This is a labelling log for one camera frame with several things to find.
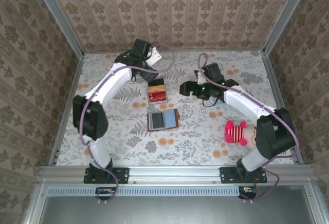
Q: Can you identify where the brown leather card holder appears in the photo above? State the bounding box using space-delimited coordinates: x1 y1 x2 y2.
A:
147 108 180 132

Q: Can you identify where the gold card stack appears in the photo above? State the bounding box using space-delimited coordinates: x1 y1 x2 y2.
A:
148 85 167 93

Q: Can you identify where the pink striped plush doll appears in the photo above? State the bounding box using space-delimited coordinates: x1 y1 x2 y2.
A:
224 120 259 151

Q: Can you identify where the floral patterned table cover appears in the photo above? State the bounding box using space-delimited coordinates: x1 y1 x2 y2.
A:
55 50 296 167

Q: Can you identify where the small black electronics board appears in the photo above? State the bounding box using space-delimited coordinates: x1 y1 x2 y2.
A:
95 186 116 196
239 186 258 199

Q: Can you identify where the grey metal panel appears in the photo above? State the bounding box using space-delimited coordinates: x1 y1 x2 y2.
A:
24 182 329 224

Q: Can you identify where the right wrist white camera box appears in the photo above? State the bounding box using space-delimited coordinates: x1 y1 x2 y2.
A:
194 70 206 85

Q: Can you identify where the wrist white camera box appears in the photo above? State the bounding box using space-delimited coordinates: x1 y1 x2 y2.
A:
194 70 206 85
146 47 163 67

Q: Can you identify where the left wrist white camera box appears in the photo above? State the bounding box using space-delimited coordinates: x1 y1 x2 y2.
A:
146 47 163 67

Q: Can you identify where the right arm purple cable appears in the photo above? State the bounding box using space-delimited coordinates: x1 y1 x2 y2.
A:
197 52 300 204

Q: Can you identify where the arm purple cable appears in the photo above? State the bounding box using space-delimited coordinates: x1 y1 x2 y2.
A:
80 43 176 206
197 52 300 204

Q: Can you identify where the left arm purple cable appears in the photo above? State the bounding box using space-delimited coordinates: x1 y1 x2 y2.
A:
80 43 176 206

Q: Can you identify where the aluminium side rail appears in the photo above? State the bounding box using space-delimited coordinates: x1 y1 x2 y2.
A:
262 51 304 164
48 53 85 167

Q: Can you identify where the aluminium front rail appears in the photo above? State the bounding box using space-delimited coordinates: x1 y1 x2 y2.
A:
38 164 316 185

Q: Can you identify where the aluminium corner post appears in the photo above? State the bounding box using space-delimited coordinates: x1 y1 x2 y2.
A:
262 0 314 55
30 0 85 58

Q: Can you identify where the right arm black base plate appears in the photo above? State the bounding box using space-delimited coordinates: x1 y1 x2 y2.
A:
220 166 268 184

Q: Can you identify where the grey slotted cable duct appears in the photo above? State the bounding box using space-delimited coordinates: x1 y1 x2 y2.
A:
47 185 242 197

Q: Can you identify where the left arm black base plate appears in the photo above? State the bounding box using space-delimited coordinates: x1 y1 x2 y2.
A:
83 166 130 184

